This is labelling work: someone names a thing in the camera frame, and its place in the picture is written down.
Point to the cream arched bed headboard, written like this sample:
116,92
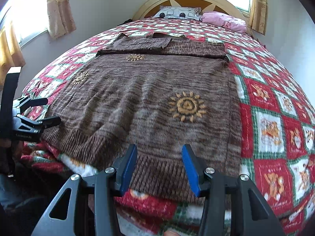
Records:
152,2

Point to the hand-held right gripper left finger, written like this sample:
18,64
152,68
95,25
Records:
128,169

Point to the red checkered bear print blanket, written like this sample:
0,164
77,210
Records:
270,98

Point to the orange curtain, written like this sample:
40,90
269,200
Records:
9,54

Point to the pink pillow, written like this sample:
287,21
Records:
221,19

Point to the beige patterned curtain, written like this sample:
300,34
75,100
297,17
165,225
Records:
60,9

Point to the brown knit sweater sun pattern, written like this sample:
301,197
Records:
137,98

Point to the wide framed window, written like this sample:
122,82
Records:
29,12

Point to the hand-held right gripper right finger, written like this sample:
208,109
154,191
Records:
190,169

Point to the person's right hand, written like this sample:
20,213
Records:
172,233

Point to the grey white patterned pillow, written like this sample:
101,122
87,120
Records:
172,13

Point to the dark cloth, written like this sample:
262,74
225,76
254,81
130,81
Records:
126,21

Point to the person's blue pants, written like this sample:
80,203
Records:
12,194

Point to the narrow yellow patterned curtain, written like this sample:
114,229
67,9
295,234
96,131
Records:
258,7

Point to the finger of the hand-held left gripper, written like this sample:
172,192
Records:
34,101
50,122

